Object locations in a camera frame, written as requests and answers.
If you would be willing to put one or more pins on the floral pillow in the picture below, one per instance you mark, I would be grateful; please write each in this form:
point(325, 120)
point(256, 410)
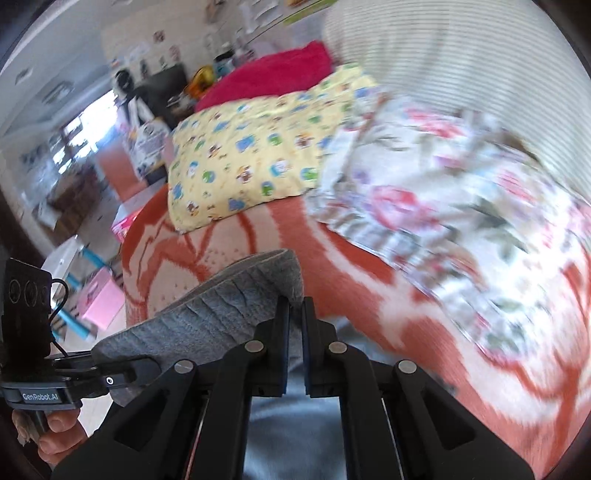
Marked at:
point(438, 207)

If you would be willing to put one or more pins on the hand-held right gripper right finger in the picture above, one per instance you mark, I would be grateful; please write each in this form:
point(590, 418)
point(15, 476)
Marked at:
point(316, 355)

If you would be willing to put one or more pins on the red pink pillow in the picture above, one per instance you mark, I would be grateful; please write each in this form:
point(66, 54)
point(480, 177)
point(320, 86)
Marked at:
point(268, 74)

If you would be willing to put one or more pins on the grey pants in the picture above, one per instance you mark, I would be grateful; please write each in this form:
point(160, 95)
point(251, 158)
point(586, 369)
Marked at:
point(217, 309)

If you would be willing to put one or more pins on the white table with blue legs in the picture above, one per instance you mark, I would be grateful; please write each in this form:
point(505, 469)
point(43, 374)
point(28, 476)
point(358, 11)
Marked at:
point(74, 267)

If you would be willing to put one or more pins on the orange and white blanket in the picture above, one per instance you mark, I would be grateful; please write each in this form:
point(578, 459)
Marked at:
point(351, 286)

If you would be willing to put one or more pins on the white striped bedding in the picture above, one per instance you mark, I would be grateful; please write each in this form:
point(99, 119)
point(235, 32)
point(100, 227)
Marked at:
point(461, 60)

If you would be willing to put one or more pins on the printed cardboard box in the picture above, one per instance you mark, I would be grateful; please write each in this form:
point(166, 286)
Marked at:
point(150, 147)

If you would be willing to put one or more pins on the pink box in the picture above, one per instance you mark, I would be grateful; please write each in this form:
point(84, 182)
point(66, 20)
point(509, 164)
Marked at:
point(125, 225)

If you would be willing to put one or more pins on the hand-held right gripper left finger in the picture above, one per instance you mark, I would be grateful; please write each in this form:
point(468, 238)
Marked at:
point(277, 350)

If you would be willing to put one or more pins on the pink cabinet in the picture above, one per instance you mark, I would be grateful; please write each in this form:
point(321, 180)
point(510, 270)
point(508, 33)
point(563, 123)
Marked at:
point(99, 300)

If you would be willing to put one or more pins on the person's left hand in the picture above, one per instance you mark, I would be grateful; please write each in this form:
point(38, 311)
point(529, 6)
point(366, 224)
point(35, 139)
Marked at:
point(55, 438)

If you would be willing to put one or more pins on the yellow cartoon print pillow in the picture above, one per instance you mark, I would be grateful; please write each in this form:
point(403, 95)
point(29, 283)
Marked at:
point(249, 157)

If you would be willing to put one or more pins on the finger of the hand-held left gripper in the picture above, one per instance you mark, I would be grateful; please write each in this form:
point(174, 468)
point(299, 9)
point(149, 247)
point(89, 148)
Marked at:
point(120, 376)

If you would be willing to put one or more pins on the yellow toy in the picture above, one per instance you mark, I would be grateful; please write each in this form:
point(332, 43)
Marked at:
point(201, 81)

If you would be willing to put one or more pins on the dark monitor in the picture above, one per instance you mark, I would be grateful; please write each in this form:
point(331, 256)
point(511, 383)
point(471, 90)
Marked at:
point(161, 87)

